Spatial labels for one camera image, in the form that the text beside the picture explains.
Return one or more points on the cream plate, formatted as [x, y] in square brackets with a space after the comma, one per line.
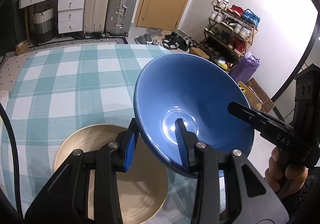
[142, 190]

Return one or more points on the cardboard box on floor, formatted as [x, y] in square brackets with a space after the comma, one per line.
[256, 96]

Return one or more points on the right hand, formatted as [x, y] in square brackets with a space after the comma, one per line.
[297, 174]

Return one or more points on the beige suitcase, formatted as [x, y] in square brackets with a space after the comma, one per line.
[94, 16]

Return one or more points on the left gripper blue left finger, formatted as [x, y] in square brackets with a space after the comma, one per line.
[129, 144]

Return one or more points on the silver suitcase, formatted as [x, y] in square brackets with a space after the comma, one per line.
[119, 17]

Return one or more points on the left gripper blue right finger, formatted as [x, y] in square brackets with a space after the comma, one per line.
[186, 141]

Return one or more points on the teal plaid tablecloth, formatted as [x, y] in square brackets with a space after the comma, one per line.
[62, 90]

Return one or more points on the large blue bowl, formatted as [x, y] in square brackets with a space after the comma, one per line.
[185, 86]

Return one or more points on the woven laundry basket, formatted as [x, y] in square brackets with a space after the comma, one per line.
[43, 24]

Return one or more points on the white drawer desk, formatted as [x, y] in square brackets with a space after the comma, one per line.
[69, 14]

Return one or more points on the purple bag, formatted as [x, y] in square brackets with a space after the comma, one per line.
[245, 68]

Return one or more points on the small cardboard box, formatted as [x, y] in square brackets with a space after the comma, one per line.
[22, 47]

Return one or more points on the wooden shoe rack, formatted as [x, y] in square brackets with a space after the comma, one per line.
[229, 34]

